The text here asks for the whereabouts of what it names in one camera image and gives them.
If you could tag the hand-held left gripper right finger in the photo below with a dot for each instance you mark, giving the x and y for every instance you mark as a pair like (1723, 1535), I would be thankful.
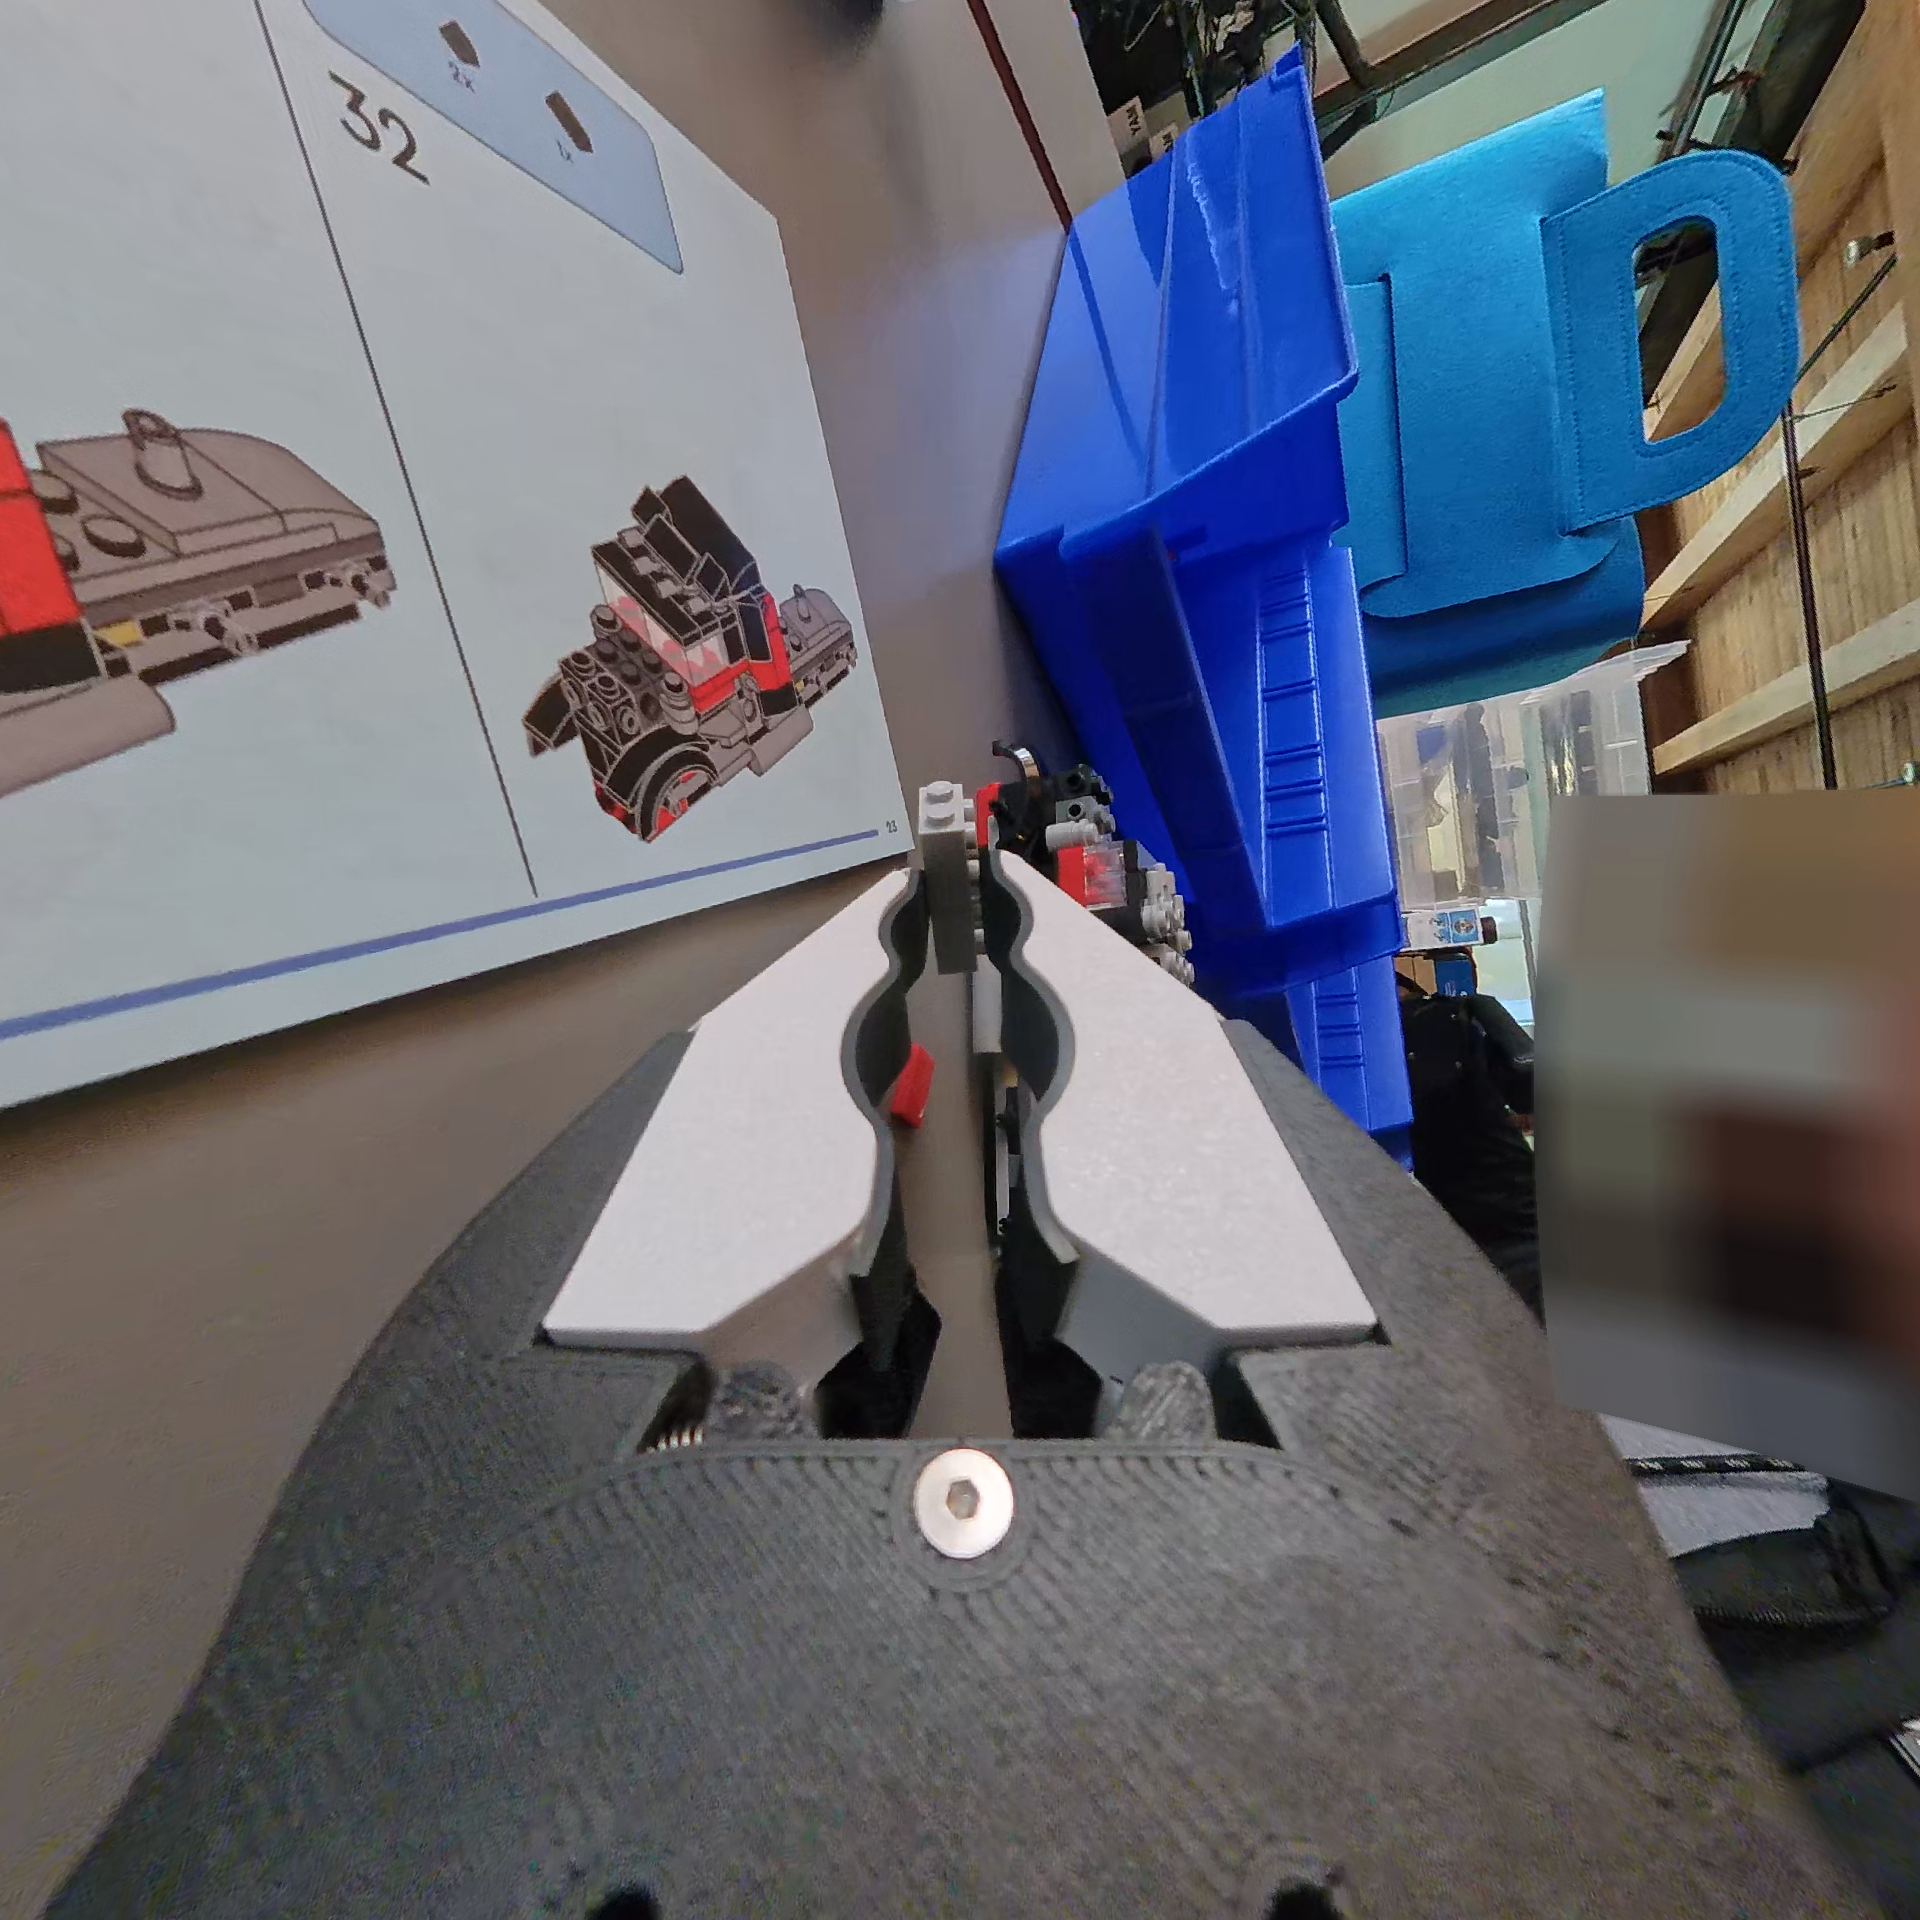
(1215, 1184)

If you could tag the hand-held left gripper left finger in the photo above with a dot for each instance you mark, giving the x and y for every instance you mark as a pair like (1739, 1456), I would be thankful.
(721, 1184)

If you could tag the toy brick truck model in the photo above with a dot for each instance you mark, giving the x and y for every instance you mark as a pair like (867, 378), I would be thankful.
(1110, 884)

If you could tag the grey-brown desk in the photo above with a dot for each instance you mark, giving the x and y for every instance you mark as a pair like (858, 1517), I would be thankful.
(224, 1275)

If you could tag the small red brick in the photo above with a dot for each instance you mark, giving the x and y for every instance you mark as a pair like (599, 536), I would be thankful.
(909, 1084)

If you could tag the clear plastic organizer box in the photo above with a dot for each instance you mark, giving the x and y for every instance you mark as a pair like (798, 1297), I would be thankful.
(1501, 780)

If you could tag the blue plastic bin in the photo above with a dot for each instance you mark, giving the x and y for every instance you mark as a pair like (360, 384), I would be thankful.
(1200, 524)

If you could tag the brick instruction booklet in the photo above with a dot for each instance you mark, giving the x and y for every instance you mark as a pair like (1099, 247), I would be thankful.
(451, 524)

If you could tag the blue felt bag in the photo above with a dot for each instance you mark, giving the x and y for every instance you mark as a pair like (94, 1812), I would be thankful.
(1483, 451)

